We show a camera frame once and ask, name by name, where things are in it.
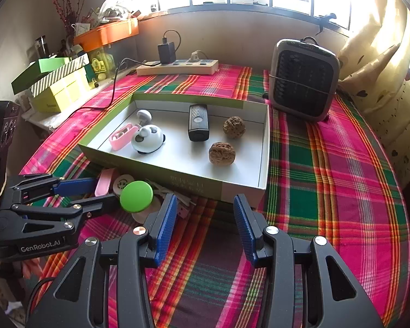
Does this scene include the clear jar yellow label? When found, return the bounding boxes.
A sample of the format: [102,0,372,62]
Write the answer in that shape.
[89,48,115,76]

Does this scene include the small white mushroom-shaped gadget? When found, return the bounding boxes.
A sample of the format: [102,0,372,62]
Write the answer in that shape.
[137,109,153,127]

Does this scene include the white usb cable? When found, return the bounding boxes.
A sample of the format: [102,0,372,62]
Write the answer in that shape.
[150,182,196,220]

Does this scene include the pink forked clip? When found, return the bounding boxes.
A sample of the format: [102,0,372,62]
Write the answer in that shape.
[110,125,139,150]

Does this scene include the orange tray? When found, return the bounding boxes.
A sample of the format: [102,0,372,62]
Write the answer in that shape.
[73,18,139,51]

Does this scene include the grey space heater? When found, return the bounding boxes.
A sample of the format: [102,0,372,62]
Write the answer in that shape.
[266,37,340,122]

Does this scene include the pink case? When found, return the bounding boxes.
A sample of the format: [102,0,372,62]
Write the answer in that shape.
[95,168,119,197]

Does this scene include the green white cardboard box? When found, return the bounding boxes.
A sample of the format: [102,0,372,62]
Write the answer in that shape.
[78,92,270,209]

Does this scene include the black window latch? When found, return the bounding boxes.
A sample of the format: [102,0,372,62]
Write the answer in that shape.
[316,13,337,35]

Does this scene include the green-topped white mushroom gadget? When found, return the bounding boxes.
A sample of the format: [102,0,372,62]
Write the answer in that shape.
[119,180,163,224]

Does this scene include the yellow-green box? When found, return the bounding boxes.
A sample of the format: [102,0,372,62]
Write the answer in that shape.
[32,68,91,113]

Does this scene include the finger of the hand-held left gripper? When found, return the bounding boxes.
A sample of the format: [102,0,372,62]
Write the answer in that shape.
[0,194,122,239]
[3,174,99,200]

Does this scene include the beige power strip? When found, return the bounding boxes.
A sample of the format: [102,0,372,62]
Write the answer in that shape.
[136,59,219,76]

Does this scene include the cream heart-print curtain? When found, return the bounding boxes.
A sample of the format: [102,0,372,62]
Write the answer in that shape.
[338,0,410,192]

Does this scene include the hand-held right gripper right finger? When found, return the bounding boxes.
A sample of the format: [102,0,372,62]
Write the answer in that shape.
[233,194,385,328]

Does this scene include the white round panda gadget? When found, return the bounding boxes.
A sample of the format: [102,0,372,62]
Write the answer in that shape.
[131,125,166,154]

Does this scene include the white plastic bag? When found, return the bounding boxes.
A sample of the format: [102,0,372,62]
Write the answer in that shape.
[99,0,137,21]

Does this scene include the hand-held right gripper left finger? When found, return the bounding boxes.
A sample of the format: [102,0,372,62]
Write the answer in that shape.
[25,193,178,328]

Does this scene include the black charging cable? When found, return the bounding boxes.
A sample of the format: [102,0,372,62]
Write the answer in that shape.
[76,29,182,112]

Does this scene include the black remote control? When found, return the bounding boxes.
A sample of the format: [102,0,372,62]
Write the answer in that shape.
[188,104,210,142]

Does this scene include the red flower branches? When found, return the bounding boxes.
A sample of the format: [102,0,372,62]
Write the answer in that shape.
[43,0,93,42]

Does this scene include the white round perforated disc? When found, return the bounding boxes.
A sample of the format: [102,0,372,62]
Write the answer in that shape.
[112,174,134,196]

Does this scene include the paper cards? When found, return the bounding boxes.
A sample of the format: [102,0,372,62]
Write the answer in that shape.
[73,7,105,36]

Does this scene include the pink green plaid tablecloth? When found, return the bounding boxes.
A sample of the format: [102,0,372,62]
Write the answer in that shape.
[19,63,410,328]

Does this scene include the black charger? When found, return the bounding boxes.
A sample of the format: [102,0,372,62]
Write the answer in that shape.
[157,42,176,65]

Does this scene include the grey white striped box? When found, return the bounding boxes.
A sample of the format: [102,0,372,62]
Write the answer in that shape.
[31,54,90,98]

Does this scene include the brown walnut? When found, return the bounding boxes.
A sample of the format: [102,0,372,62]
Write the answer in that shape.
[223,116,247,139]
[208,142,236,165]

